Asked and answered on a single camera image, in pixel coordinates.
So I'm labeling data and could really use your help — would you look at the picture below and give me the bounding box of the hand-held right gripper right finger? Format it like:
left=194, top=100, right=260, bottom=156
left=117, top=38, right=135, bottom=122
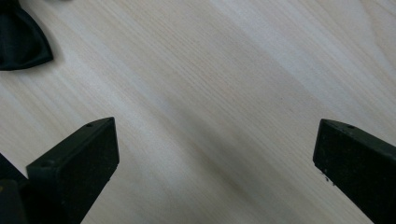
left=312, top=118, right=396, bottom=224

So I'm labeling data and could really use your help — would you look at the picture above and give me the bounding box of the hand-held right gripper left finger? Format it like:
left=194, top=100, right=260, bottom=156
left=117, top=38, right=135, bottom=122
left=25, top=117, right=120, bottom=224

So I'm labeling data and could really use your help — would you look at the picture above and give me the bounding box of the dark cloth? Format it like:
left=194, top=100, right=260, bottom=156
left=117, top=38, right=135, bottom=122
left=0, top=0, right=54, bottom=72

